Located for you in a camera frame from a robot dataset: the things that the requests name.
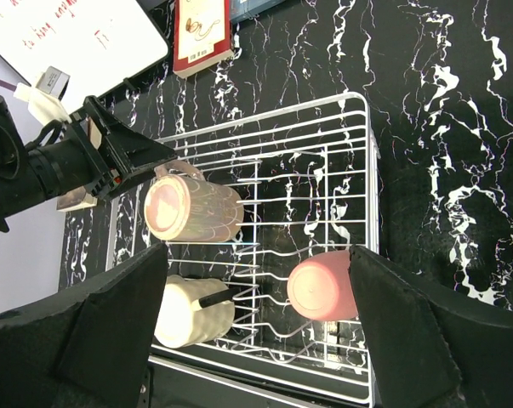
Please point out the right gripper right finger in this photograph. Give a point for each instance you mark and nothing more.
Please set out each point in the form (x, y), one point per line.
(431, 346)

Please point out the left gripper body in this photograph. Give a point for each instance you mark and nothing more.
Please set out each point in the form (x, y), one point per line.
(70, 160)

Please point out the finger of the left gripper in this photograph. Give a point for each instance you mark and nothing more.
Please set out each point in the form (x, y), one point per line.
(133, 177)
(134, 149)

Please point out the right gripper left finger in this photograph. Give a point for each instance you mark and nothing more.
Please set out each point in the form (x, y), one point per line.
(88, 345)

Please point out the iridescent pink mug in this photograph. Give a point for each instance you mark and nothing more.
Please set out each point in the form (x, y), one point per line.
(181, 205)

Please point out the matte pink cup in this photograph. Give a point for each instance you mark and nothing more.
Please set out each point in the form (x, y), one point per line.
(319, 288)

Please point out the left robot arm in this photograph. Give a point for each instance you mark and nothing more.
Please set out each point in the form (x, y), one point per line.
(13, 163)

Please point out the Tale of Two Cities book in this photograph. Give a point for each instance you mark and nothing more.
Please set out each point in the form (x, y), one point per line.
(75, 199)

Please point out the cream ribbed mug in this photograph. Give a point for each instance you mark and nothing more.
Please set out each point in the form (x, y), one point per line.
(193, 311)

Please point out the white dry-erase board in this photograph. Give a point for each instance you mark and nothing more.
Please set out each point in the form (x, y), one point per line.
(97, 43)

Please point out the red and white book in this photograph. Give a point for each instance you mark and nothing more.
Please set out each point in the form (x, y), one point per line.
(202, 35)

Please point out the dark blue book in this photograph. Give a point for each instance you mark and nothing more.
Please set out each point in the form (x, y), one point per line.
(241, 10)

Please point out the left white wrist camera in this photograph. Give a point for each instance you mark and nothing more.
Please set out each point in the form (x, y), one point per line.
(47, 93)

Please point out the white wire dish rack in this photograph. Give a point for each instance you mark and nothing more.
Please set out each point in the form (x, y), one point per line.
(306, 175)

